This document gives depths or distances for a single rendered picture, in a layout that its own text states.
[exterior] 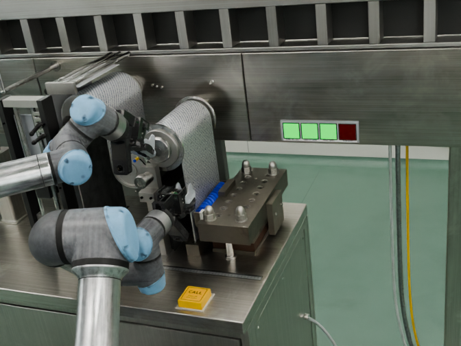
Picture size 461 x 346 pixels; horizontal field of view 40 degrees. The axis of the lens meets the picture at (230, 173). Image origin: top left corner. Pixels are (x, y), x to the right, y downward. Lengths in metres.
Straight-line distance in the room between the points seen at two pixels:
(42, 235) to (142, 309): 0.53
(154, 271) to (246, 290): 0.27
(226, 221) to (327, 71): 0.54
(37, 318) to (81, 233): 0.81
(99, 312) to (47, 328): 0.81
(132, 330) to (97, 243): 0.65
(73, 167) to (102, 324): 0.36
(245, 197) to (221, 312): 0.43
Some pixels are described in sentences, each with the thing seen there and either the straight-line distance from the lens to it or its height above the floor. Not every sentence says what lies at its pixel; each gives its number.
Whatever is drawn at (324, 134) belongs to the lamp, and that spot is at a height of 1.18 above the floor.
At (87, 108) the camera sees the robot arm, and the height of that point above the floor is 1.48.
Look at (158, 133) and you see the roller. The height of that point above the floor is 1.30.
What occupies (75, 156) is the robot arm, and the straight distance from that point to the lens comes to 1.43.
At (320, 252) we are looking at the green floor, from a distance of 3.62.
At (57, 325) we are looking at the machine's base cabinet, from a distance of 2.06.
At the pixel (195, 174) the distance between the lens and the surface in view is 1.93.
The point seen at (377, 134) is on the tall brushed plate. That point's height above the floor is 1.18.
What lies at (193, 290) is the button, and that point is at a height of 0.92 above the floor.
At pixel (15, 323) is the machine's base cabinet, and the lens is 2.17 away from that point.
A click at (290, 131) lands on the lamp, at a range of 2.04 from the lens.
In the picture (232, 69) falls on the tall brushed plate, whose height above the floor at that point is 1.39.
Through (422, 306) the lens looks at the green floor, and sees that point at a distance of 3.22.
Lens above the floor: 1.92
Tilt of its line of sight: 24 degrees down
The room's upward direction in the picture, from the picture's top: 7 degrees counter-clockwise
